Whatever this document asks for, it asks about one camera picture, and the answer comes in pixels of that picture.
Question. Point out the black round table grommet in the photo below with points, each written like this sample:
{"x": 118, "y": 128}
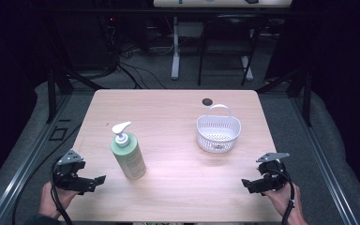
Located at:
{"x": 207, "y": 102}

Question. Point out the dark equipment rack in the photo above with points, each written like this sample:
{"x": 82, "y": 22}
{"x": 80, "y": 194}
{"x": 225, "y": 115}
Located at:
{"x": 109, "y": 40}

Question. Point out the white plastic basket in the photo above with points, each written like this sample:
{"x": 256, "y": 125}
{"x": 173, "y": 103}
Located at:
{"x": 218, "y": 142}

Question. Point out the black metal frame stand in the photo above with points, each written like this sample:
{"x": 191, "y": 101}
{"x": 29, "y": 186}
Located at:
{"x": 52, "y": 93}
{"x": 307, "y": 100}

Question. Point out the white box under desk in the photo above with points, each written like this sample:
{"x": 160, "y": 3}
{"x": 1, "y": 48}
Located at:
{"x": 190, "y": 29}

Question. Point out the black chair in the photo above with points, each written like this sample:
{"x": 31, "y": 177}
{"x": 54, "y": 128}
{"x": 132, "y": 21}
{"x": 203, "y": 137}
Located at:
{"x": 228, "y": 22}

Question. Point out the aluminium floor rail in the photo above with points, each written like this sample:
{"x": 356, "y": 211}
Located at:
{"x": 322, "y": 162}
{"x": 28, "y": 162}

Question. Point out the person's right hand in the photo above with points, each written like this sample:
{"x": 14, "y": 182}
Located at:
{"x": 282, "y": 200}

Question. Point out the white desk leg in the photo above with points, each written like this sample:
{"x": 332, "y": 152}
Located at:
{"x": 247, "y": 68}
{"x": 175, "y": 56}

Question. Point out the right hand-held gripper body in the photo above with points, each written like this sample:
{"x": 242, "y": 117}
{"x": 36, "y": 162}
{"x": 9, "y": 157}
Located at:
{"x": 273, "y": 176}

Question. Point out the white desk top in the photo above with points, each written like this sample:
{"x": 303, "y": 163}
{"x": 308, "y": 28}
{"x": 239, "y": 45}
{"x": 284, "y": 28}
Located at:
{"x": 222, "y": 3}

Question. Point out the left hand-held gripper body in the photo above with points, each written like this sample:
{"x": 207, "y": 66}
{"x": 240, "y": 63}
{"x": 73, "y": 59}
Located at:
{"x": 67, "y": 176}

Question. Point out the person's left hand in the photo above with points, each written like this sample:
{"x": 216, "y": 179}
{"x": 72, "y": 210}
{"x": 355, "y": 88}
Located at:
{"x": 51, "y": 203}

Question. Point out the green pump bottle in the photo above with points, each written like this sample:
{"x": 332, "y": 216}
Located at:
{"x": 129, "y": 156}

